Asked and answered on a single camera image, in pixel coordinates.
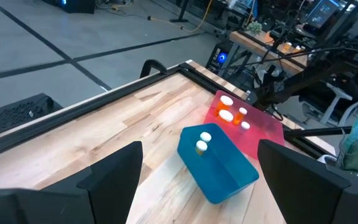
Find wooden background table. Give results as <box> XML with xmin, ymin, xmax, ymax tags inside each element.
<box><xmin>229</xmin><ymin>29</ymin><xmax>309</xmax><ymax>76</ymax></box>

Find wide orange pill bottle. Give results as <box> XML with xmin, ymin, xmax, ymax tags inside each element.
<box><xmin>218</xmin><ymin>109</ymin><xmax>234</xmax><ymax>124</ymax></box>

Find black table clamp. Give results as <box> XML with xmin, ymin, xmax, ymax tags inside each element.
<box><xmin>139</xmin><ymin>58</ymin><xmax>168</xmax><ymax>79</ymax></box>

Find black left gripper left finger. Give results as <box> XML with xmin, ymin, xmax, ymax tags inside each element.
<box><xmin>0</xmin><ymin>141</ymin><xmax>144</xmax><ymax>224</ymax></box>

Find blue plastic bin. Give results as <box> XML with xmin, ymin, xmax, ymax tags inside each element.
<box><xmin>177</xmin><ymin>123</ymin><xmax>260</xmax><ymax>205</ymax></box>

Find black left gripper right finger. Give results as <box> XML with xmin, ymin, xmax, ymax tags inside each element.
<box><xmin>257</xmin><ymin>139</ymin><xmax>358</xmax><ymax>224</ymax></box>

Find red cloth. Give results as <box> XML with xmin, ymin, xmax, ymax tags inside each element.
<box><xmin>203</xmin><ymin>90</ymin><xmax>285</xmax><ymax>161</ymax></box>

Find yellow floor cable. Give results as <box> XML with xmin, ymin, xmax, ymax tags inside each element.
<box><xmin>147</xmin><ymin>0</ymin><xmax>214</xmax><ymax>34</ymax></box>

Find orange pill bottle with label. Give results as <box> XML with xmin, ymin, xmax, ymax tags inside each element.
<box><xmin>213</xmin><ymin>95</ymin><xmax>234</xmax><ymax>118</ymax></box>

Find computer tower with blue fan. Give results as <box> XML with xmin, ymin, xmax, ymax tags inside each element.
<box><xmin>206</xmin><ymin>41</ymin><xmax>233</xmax><ymax>75</ymax></box>

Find white ball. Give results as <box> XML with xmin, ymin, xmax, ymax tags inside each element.
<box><xmin>199</xmin><ymin>131</ymin><xmax>213</xmax><ymax>144</ymax></box>
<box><xmin>232</xmin><ymin>106</ymin><xmax>249</xmax><ymax>126</ymax></box>
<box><xmin>195</xmin><ymin>140</ymin><xmax>209</xmax><ymax>156</ymax></box>
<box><xmin>239</xmin><ymin>121</ymin><xmax>252</xmax><ymax>135</ymax></box>

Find black metal table frame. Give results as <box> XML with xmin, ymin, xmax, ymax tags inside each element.
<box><xmin>0</xmin><ymin>62</ymin><xmax>358</xmax><ymax>163</ymax></box>

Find white office chair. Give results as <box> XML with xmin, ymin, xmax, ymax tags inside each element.
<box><xmin>300</xmin><ymin>82</ymin><xmax>358</xmax><ymax>126</ymax></box>

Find background computer monitor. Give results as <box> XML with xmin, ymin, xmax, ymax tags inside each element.
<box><xmin>304</xmin><ymin>0</ymin><xmax>342</xmax><ymax>29</ymax></box>

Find black computer tower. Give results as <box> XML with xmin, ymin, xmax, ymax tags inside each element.
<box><xmin>41</xmin><ymin>0</ymin><xmax>96</xmax><ymax>15</ymax></box>

